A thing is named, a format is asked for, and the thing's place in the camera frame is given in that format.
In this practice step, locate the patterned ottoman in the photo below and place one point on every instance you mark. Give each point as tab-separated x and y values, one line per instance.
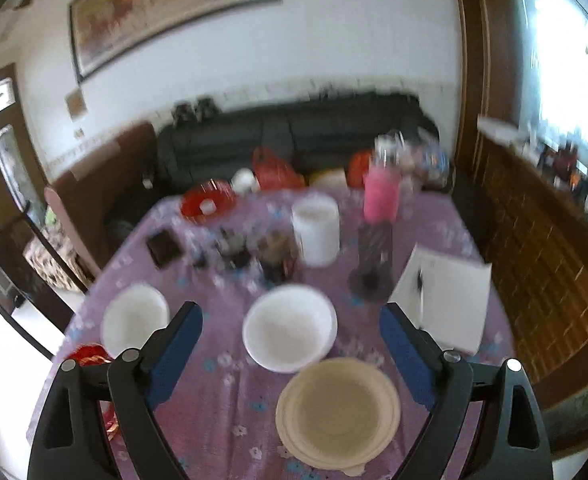
48	265

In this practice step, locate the brown armchair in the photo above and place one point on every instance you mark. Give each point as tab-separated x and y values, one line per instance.
103	180

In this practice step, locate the white notebook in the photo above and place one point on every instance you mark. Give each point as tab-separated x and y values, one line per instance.
454	300

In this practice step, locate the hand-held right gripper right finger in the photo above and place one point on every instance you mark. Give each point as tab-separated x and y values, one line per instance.
404	355

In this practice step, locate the bright window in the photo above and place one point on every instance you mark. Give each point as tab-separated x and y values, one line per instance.
564	60

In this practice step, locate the black leather sofa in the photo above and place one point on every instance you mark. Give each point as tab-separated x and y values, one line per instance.
274	130

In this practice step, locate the white tray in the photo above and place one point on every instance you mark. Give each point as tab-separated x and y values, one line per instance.
496	129

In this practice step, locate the small white round item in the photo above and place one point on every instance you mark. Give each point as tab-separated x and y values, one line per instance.
207	206

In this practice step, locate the dark bottle with cork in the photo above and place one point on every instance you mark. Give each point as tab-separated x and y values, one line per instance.
276	257

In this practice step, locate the orange-red plastic bag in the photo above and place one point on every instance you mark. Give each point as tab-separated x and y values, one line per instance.
358	170

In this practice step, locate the purple floral tablecloth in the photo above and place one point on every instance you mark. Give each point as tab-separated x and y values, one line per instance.
233	410

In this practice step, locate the framed wall painting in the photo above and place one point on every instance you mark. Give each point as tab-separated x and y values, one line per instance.
173	10

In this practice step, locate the black pen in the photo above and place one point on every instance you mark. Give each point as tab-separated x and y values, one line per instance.
420	287

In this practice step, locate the red glass fruit bowl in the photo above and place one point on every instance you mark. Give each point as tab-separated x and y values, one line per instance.
193	205

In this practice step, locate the clear plastic bag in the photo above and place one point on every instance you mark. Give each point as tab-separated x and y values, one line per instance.
431	160

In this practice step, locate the wooden door frame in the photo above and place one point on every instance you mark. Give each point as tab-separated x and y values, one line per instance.
471	60

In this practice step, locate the white round container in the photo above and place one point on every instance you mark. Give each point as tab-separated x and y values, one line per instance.
245	180

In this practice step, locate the black chair frame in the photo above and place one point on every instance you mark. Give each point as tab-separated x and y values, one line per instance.
8	265

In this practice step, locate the white plastic jar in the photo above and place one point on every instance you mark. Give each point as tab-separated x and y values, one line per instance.
316	232

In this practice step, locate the red plastic bag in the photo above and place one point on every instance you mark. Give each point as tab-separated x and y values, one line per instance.
274	172

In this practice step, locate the red plate with gold rim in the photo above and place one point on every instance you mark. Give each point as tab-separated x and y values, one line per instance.
91	354

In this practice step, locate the green cloth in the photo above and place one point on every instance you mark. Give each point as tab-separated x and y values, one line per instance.
50	216

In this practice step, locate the pale yellow container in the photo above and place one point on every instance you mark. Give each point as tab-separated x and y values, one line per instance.
329	180

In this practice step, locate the pink sleeved bottle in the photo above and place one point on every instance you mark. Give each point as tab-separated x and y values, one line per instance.
381	195

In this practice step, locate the small brown wall plaque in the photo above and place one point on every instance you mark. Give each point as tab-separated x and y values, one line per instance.
75	104

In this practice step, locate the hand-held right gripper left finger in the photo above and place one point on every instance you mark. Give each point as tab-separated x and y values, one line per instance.
173	355

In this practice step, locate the black cup with clear dome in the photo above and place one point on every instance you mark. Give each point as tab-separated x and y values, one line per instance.
233	250

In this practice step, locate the black smartphone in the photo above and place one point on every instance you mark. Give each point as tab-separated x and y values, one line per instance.
163	249

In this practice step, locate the beige plate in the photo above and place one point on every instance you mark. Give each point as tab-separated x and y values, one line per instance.
339	415

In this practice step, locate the cluster of small bottles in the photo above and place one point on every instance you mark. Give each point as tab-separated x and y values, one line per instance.
569	165

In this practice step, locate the wooden door with glass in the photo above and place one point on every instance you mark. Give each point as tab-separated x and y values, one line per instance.
3	160

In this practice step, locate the white bowl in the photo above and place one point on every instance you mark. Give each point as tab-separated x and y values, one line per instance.
133	320
289	330

